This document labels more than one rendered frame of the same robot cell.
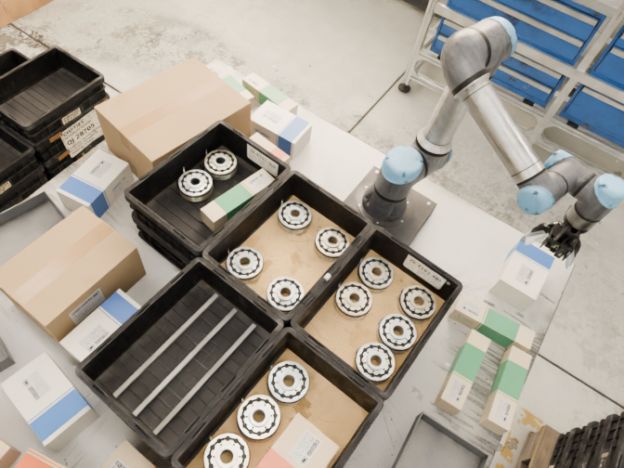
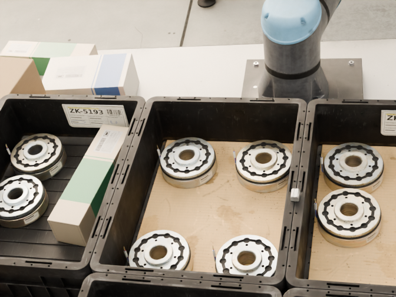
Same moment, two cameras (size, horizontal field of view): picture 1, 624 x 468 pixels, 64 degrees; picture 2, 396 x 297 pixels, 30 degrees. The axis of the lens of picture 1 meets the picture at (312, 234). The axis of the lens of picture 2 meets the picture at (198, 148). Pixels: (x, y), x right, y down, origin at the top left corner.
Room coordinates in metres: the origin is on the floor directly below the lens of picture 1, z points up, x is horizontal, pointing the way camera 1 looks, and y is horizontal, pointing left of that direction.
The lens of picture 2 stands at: (-0.11, 0.18, 1.82)
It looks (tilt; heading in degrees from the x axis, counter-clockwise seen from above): 44 degrees down; 352
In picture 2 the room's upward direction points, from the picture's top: 12 degrees counter-clockwise
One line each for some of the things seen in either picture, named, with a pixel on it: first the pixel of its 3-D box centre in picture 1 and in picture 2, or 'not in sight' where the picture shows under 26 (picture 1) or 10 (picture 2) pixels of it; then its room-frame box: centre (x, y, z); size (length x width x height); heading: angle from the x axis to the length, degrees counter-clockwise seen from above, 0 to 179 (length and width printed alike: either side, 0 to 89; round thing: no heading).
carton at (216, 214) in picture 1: (239, 200); (95, 182); (0.86, 0.24, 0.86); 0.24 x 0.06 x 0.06; 145
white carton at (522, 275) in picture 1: (522, 273); not in sight; (0.89, -0.69, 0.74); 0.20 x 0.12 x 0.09; 156
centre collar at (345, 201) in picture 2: (354, 298); (349, 210); (0.62, -0.15, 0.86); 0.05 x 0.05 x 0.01
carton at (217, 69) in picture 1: (228, 87); not in sight; (1.47, 0.43, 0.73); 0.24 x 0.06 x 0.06; 52
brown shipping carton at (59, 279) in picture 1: (73, 275); not in sight; (0.55, 0.63, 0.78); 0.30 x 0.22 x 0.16; 154
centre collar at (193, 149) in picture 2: (294, 214); (187, 155); (0.85, 0.06, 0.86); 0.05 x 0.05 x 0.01
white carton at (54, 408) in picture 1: (50, 400); not in sight; (0.22, 0.56, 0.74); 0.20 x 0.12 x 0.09; 56
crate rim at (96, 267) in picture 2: (290, 240); (207, 182); (0.72, 0.05, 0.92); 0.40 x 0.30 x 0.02; 152
